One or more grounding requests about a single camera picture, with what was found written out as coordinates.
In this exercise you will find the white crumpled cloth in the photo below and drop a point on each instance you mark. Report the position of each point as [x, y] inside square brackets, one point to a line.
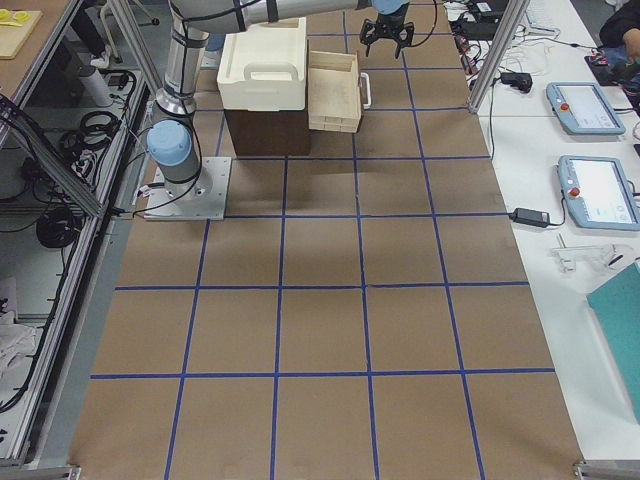
[17, 340]

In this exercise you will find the white drawer handle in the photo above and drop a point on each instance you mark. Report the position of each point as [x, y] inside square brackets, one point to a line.
[365, 87]

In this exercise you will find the light wooden pulled-out drawer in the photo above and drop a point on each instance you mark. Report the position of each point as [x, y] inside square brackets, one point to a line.
[334, 100]

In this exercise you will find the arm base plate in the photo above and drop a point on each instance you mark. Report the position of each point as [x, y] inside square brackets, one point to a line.
[194, 201]

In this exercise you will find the teach pendant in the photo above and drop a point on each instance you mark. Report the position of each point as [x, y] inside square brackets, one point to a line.
[583, 109]
[597, 193]

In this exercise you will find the clear acrylic part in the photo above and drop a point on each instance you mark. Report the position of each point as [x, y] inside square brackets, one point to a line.
[600, 258]

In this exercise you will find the dark wooden drawer cabinet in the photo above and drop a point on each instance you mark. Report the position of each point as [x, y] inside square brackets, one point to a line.
[269, 133]

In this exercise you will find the far teach pendant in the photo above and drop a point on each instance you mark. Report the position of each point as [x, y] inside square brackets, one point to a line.
[583, 109]

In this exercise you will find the white plastic tray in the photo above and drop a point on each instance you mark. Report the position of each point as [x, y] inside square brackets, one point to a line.
[264, 68]

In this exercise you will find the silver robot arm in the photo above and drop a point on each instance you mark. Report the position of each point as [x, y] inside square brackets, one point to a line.
[193, 23]

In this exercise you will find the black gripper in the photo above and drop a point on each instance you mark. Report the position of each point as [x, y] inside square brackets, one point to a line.
[388, 23]

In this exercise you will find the wooden board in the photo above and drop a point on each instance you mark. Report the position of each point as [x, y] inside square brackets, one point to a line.
[16, 27]

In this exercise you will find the aluminium frame post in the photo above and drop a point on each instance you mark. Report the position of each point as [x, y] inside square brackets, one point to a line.
[502, 39]

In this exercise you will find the black power adapter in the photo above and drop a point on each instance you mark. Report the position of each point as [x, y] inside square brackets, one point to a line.
[535, 218]

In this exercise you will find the near teach pendant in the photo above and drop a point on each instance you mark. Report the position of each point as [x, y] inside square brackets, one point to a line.
[597, 193]

